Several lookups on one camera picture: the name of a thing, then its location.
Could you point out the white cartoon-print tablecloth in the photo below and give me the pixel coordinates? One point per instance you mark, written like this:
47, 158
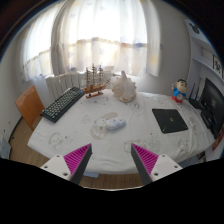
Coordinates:
140, 133

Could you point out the wooden model sailing ship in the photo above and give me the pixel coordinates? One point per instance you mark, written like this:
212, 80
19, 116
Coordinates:
94, 87

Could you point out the black mouse pad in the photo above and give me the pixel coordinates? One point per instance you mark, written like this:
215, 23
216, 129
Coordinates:
169, 120

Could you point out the cartoon boy figurine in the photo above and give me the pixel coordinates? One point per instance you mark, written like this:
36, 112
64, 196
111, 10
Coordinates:
179, 91

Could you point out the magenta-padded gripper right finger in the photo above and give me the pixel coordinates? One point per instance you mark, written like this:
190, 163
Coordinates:
146, 159

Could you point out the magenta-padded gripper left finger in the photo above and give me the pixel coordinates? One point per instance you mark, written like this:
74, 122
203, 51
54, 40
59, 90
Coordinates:
77, 159

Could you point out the black computer monitor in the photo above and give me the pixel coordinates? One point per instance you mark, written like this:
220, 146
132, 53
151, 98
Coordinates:
214, 101

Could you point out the white wall shelf unit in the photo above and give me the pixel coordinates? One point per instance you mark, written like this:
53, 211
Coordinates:
203, 50

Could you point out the white radiator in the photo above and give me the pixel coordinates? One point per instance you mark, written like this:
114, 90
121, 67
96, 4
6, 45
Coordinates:
60, 85

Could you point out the black box device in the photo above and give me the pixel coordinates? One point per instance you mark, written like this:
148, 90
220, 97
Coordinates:
206, 118

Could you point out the orange wooden chair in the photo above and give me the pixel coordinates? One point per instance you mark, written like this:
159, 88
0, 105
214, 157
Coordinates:
29, 106

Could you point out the white cartoon-print computer mouse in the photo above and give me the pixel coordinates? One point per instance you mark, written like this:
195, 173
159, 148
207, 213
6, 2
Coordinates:
115, 123

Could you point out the black router with antennas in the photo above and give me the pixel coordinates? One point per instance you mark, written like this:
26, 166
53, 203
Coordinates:
196, 102

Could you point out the sheer white patterned curtain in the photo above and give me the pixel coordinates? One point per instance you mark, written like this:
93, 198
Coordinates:
100, 36

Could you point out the large white conch shell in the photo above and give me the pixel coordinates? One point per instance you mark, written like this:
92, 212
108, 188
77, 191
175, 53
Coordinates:
124, 89

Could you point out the black computer keyboard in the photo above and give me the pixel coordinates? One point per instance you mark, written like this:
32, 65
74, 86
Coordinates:
61, 104

